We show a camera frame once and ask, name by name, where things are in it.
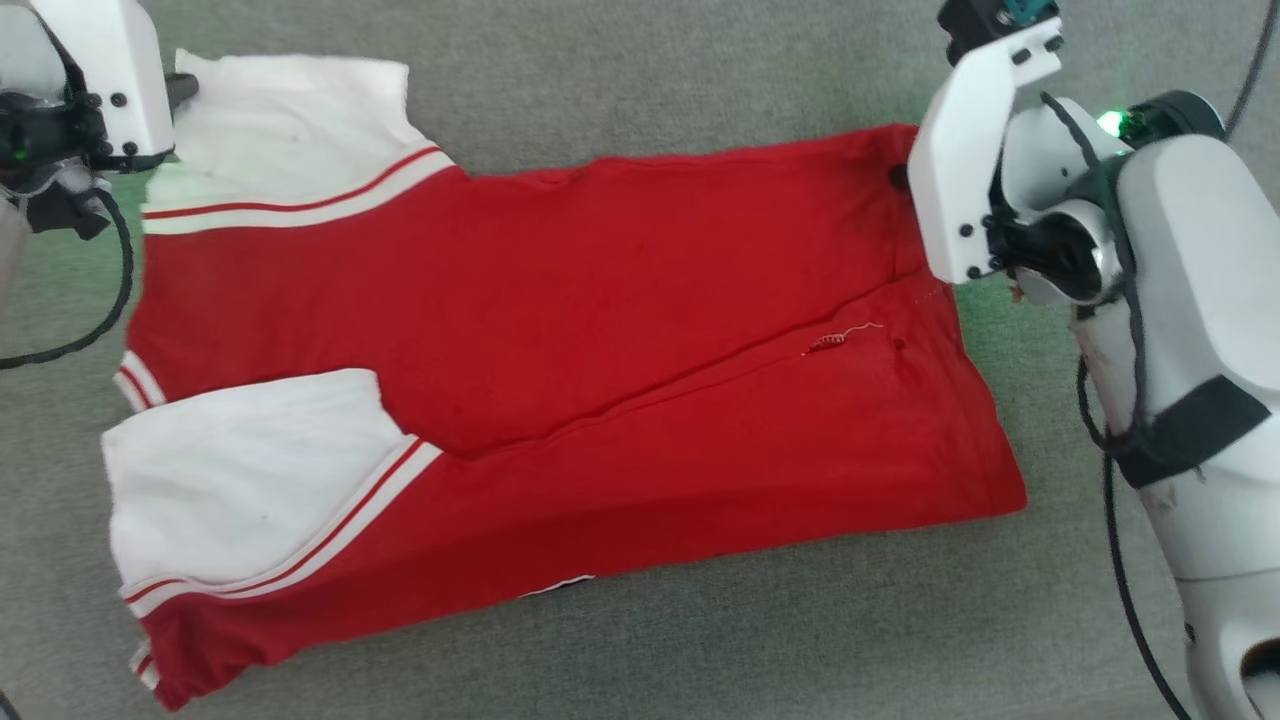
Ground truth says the grey fabric sofa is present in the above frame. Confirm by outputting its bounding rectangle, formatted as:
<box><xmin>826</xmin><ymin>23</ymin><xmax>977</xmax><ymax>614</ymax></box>
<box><xmin>0</xmin><ymin>0</ymin><xmax>1280</xmax><ymax>720</ymax></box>

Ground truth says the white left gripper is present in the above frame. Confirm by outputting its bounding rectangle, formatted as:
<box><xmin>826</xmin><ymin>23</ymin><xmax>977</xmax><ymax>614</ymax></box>
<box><xmin>0</xmin><ymin>0</ymin><xmax>199</xmax><ymax>236</ymax></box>

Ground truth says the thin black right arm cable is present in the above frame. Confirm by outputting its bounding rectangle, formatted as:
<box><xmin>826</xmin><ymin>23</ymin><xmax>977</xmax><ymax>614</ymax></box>
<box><xmin>1040</xmin><ymin>92</ymin><xmax>1193</xmax><ymax>720</ymax></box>

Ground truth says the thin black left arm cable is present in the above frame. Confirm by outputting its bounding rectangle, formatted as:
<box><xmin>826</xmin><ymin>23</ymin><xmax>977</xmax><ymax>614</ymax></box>
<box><xmin>0</xmin><ymin>185</ymin><xmax>135</xmax><ymax>371</ymax></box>

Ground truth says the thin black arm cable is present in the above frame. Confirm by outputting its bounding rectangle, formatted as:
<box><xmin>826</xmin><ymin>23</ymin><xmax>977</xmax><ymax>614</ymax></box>
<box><xmin>1040</xmin><ymin>92</ymin><xmax>1193</xmax><ymax>720</ymax></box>
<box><xmin>0</xmin><ymin>185</ymin><xmax>135</xmax><ymax>371</ymax></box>

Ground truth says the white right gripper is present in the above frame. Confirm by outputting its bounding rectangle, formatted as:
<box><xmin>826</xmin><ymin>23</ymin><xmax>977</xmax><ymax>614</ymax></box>
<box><xmin>890</xmin><ymin>18</ymin><xmax>1126</xmax><ymax>306</ymax></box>

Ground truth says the red and white jersey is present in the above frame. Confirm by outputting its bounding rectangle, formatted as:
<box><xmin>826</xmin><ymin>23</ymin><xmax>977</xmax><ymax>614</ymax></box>
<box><xmin>100</xmin><ymin>50</ymin><xmax>1029</xmax><ymax>713</ymax></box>

